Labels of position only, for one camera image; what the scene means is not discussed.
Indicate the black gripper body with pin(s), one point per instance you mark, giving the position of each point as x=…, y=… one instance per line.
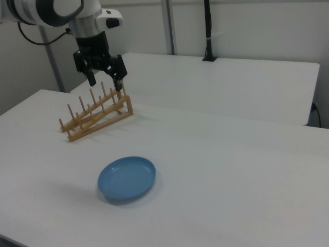
x=92, y=47

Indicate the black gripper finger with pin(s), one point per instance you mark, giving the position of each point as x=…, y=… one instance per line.
x=90, y=77
x=118, y=73

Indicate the blue round plate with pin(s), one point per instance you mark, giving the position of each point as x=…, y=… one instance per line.
x=127, y=180

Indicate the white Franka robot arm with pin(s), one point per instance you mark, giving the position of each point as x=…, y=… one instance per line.
x=51, y=13

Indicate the wooden plate rack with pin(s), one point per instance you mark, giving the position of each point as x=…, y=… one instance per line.
x=100, y=115

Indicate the black clamped pole stand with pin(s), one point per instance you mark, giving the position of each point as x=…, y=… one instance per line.
x=208, y=31

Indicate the smaller white table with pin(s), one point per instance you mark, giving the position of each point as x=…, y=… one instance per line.
x=218, y=85

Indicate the grey slanted frame post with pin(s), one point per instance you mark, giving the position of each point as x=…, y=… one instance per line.
x=54, y=67

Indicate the grey upright partition post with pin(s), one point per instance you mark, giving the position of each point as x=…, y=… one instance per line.
x=169, y=28

